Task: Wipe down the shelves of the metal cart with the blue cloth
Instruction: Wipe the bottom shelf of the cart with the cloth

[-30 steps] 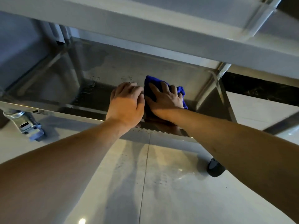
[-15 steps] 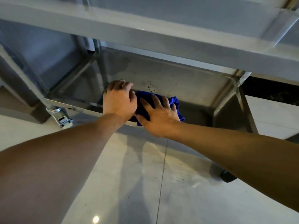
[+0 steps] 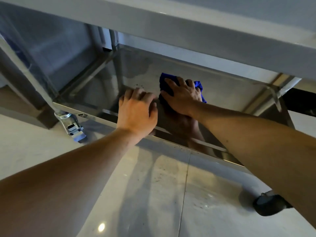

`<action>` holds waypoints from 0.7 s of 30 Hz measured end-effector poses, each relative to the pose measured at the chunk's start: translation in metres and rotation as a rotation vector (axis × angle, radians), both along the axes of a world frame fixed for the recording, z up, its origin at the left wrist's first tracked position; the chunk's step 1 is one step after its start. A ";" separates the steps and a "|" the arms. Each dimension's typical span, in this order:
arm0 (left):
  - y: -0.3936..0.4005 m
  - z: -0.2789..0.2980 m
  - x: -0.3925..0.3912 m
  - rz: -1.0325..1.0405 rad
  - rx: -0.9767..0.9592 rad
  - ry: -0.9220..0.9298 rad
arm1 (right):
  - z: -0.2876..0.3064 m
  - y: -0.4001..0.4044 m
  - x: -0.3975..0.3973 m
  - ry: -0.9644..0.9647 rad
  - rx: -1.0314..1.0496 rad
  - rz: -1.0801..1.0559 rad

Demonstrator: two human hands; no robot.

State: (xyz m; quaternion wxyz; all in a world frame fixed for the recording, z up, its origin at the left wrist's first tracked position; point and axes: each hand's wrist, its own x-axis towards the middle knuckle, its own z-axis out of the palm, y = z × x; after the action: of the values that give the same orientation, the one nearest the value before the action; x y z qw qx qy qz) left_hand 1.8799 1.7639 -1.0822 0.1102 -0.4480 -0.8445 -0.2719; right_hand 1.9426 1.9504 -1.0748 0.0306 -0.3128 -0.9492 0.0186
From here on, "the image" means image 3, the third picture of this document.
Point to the stainless steel lower shelf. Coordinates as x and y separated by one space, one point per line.
138 69

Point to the person's right little finger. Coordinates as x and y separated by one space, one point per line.
199 95

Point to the stainless steel work table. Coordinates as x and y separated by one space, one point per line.
187 24

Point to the metal caster with brake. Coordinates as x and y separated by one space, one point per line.
71 127

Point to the person's left little finger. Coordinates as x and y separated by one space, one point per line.
120 102

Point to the black caster wheel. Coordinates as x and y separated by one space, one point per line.
270 203

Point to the person's right hand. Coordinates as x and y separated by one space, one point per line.
182 97

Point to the person's left hand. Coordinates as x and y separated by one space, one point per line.
137 115

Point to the person's left thumb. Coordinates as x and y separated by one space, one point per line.
154 107

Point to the blue cleaning cloth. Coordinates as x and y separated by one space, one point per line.
165 76

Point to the person's right middle finger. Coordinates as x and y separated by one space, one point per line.
182 81

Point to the person's left middle finger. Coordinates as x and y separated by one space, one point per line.
138 94

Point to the person's right thumb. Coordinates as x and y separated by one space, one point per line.
165 95

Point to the person's left forearm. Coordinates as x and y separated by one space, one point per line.
64 180

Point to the person's right forearm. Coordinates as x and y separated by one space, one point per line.
259 143

